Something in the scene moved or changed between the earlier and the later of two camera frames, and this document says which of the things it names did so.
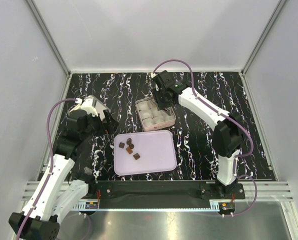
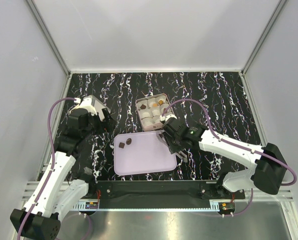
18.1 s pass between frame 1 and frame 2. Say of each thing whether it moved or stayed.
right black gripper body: moved
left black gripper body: stayed
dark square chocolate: stayed
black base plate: stayed
